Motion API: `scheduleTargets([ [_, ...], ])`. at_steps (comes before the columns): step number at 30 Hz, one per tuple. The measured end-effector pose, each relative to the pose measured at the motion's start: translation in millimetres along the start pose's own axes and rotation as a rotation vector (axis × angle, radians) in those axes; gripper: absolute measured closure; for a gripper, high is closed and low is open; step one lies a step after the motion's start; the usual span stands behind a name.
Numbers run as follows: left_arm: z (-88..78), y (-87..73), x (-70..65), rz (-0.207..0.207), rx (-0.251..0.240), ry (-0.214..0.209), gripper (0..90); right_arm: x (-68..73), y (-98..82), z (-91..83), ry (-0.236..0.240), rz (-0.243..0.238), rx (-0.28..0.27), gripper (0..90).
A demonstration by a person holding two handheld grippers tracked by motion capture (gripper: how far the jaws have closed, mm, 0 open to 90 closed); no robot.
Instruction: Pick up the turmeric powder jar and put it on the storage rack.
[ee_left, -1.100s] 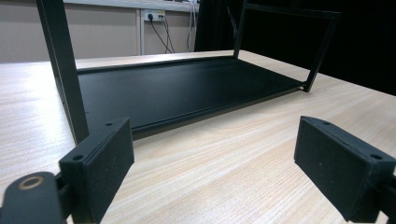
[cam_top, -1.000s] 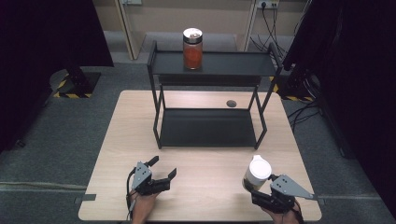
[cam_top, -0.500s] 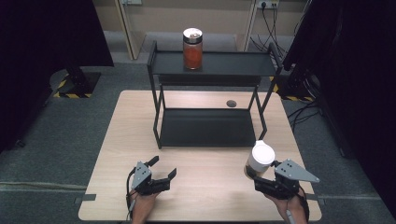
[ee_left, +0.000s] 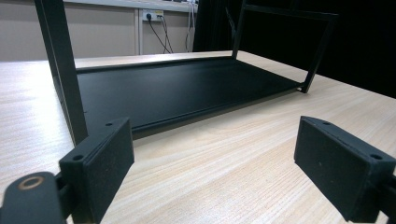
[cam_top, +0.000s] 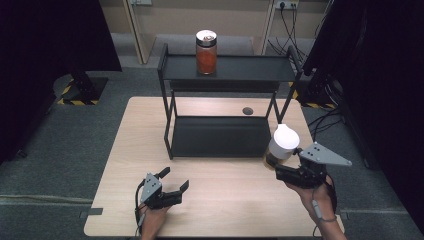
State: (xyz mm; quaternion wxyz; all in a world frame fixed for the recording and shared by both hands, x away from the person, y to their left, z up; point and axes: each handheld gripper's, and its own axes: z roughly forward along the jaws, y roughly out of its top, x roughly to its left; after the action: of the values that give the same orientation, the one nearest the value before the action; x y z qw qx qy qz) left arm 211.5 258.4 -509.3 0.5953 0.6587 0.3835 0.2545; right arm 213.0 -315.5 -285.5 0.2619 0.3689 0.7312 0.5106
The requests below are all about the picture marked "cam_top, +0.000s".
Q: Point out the white lid jar yellow contents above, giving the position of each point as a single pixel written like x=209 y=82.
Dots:
x=283 y=141

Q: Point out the beige wooden partition post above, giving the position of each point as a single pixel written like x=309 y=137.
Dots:
x=138 y=30

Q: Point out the white wall socket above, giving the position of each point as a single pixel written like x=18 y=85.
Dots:
x=286 y=4

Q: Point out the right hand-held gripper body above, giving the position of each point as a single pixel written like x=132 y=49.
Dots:
x=320 y=156

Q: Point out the black curtain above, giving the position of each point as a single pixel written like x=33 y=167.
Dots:
x=383 y=83
x=40 y=66

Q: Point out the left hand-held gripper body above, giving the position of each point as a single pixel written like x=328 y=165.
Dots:
x=151 y=191

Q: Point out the person's left hand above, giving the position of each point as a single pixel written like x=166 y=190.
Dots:
x=151 y=223

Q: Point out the black stand base striped tape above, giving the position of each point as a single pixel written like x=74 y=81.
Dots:
x=83 y=90
x=316 y=95

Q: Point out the dark round table grommet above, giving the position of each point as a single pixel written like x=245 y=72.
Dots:
x=247 y=111

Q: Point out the black metal two-tier shelf rack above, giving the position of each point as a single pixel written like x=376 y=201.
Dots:
x=240 y=68

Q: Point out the person's right hand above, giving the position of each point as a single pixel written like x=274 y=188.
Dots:
x=321 y=200

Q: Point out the silver lid jar red contents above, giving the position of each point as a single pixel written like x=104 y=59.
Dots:
x=206 y=56

